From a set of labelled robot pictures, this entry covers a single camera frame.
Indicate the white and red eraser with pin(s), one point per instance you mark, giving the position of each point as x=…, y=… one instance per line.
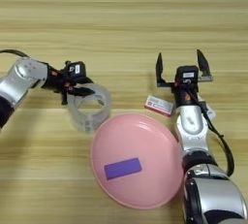
x=158, y=105

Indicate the pink round plate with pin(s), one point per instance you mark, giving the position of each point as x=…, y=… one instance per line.
x=145, y=137

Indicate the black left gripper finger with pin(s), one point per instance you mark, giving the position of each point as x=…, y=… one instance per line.
x=82, y=91
x=85, y=80

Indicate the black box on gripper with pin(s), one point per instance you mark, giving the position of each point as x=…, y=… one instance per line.
x=187, y=72
x=76, y=69

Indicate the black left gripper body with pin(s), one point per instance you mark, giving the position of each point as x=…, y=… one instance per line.
x=56, y=77

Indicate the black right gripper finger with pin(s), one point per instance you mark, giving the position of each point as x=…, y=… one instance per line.
x=160, y=69
x=203, y=68

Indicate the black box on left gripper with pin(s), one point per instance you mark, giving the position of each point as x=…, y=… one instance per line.
x=76, y=69

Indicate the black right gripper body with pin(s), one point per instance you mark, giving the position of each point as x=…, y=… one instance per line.
x=187, y=97

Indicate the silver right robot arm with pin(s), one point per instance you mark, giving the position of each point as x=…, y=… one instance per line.
x=193, y=127

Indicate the clear tape roll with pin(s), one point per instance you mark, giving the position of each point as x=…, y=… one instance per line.
x=97, y=118

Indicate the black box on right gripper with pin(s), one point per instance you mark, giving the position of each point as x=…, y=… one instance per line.
x=187, y=72

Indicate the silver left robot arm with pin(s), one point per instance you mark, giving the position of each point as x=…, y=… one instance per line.
x=22, y=76

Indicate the purple rectangular block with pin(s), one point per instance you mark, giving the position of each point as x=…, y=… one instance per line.
x=122, y=169

